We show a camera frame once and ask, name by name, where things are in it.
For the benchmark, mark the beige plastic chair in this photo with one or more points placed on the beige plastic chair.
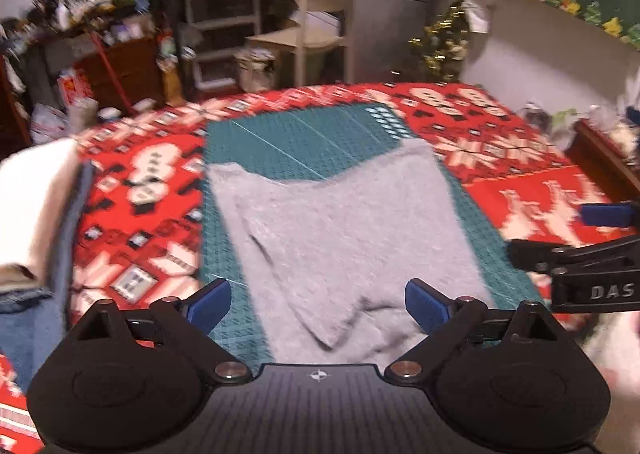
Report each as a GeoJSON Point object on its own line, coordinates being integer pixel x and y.
{"type": "Point", "coordinates": [305, 38]}

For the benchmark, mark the grey refrigerator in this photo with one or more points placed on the grey refrigerator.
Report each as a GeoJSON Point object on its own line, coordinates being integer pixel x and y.
{"type": "Point", "coordinates": [390, 8]}

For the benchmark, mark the white drawer unit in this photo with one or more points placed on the white drawer unit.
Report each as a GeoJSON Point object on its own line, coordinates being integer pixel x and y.
{"type": "Point", "coordinates": [215, 30]}

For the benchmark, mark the red christmas pattern blanket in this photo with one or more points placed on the red christmas pattern blanket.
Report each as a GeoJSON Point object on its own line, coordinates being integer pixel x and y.
{"type": "Point", "coordinates": [139, 240]}

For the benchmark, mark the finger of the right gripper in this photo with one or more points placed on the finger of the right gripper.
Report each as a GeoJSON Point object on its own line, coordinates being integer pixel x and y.
{"type": "Point", "coordinates": [538, 257]}
{"type": "Point", "coordinates": [610, 214]}

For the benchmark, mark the dark wooden side cabinet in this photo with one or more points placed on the dark wooden side cabinet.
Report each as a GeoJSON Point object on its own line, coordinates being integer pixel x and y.
{"type": "Point", "coordinates": [595, 155]}

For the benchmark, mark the red broom handle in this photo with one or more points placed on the red broom handle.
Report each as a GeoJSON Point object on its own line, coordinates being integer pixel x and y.
{"type": "Point", "coordinates": [96, 40]}

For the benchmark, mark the grey polo shirt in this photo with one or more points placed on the grey polo shirt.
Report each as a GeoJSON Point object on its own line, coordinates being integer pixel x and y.
{"type": "Point", "coordinates": [327, 262]}

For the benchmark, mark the green cutting mat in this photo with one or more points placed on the green cutting mat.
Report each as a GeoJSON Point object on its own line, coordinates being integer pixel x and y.
{"type": "Point", "coordinates": [314, 144]}

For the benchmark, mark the folded white towel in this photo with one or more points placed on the folded white towel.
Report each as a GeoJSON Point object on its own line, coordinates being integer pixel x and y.
{"type": "Point", "coordinates": [35, 186]}

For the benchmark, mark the folded blue jeans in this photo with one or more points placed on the folded blue jeans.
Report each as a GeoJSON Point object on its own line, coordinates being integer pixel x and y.
{"type": "Point", "coordinates": [34, 321]}

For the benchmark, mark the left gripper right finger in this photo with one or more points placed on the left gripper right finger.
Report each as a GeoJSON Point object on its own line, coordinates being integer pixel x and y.
{"type": "Point", "coordinates": [507, 380]}

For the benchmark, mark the wooden drawer chest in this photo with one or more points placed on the wooden drawer chest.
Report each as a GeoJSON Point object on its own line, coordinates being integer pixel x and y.
{"type": "Point", "coordinates": [135, 67]}

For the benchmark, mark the small christmas tree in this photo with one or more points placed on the small christmas tree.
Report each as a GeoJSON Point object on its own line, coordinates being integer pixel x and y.
{"type": "Point", "coordinates": [443, 46]}

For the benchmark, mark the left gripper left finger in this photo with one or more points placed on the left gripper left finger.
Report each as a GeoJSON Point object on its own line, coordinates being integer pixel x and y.
{"type": "Point", "coordinates": [129, 380]}

